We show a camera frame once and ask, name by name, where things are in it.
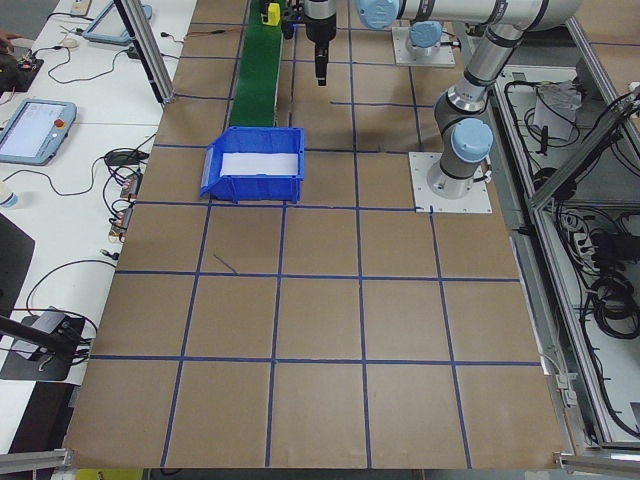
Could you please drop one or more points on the yellow foam block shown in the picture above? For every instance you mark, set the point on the yellow foam block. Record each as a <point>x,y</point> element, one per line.
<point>271,14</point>

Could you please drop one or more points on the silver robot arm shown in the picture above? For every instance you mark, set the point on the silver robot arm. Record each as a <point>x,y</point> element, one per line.
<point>480,75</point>
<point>425,37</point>

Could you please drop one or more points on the green conveyor belt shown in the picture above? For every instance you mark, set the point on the green conveyor belt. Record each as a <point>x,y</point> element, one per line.
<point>255,75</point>

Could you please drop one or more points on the blue plastic storage bin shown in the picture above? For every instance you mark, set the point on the blue plastic storage bin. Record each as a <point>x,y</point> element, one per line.
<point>250,190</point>

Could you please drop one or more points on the blue teach pendant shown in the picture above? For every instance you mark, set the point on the blue teach pendant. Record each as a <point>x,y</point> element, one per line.
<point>115,22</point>
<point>32,132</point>

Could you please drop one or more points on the relay circuit board strip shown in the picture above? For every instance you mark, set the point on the relay circuit board strip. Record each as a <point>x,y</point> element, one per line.
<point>127,200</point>

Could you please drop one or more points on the white plastic bag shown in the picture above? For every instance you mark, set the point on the white plastic bag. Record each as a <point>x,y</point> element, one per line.
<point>555,110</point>

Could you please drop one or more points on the white side table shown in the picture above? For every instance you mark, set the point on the white side table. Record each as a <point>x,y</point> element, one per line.
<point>85,130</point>

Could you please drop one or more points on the white computer mouse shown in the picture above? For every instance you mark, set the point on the white computer mouse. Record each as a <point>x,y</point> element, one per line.
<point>72,43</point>

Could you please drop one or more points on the white cup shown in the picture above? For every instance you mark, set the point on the white cup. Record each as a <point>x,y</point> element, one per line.
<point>7,196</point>

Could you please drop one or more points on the black monitor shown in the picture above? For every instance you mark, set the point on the black monitor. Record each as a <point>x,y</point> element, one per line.
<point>12,260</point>

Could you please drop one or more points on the black stand pole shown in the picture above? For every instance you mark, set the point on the black stand pole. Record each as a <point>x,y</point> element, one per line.
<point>30,332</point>

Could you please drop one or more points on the aluminium profile bar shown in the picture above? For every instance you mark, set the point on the aluminium profile bar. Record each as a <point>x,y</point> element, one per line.
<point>35,459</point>
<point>600,460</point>

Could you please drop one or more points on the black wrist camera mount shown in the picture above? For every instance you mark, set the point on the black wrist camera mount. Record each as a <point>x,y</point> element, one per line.
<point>292,20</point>

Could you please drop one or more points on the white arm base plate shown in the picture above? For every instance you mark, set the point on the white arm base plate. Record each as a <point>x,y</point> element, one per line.
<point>400,55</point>
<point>467,202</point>

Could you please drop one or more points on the aluminium profile post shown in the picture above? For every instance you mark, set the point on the aluminium profile post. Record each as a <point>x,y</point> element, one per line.
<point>150,55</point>

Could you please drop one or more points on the metal V-shaped frame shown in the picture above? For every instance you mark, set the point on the metal V-shaped frame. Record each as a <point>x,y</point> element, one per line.
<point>542,300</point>

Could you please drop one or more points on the black stand base plate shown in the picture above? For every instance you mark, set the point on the black stand base plate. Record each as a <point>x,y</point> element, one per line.
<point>30,367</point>

